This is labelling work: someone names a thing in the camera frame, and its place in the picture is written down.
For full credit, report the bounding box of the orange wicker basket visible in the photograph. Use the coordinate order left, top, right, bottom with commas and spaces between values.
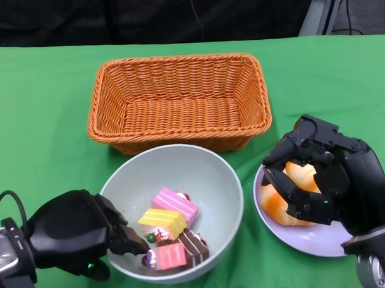
84, 52, 274, 158

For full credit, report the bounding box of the pink layered cake slice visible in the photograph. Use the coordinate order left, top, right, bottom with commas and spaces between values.
151, 186, 200, 228

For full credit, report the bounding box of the long orange-striped bread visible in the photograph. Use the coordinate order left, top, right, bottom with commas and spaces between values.
284, 160, 321, 195

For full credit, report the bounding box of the black backdrop curtain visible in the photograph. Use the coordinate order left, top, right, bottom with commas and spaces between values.
0, 0, 318, 49

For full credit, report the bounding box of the yellow layered cake slice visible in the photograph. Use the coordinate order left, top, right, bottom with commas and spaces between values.
137, 206, 189, 243

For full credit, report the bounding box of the green tablecloth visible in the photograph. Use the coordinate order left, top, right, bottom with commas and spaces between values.
0, 32, 385, 288

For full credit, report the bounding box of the round orange-striped bread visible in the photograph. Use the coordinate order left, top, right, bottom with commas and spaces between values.
260, 180, 319, 227

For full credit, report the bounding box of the black background cable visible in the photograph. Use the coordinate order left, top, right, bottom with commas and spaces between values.
331, 0, 364, 36

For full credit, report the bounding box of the lavender plate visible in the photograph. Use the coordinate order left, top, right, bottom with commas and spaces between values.
252, 159, 358, 260

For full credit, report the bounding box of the grey metal frame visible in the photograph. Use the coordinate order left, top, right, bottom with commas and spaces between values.
297, 0, 379, 37

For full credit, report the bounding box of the salmon cake slice with berries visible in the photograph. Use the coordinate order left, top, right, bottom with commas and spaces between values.
142, 243, 188, 270

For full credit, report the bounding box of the pale grey bowl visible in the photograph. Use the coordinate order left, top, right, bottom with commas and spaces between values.
97, 141, 248, 287

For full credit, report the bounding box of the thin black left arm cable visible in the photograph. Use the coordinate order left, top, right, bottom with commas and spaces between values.
0, 189, 28, 228

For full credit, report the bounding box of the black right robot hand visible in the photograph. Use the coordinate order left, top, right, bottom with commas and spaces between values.
260, 111, 385, 241

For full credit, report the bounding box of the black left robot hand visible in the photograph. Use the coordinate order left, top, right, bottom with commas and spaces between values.
25, 187, 151, 283

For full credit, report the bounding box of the chocolate layered cake slice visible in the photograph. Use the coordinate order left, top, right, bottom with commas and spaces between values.
178, 228, 211, 268

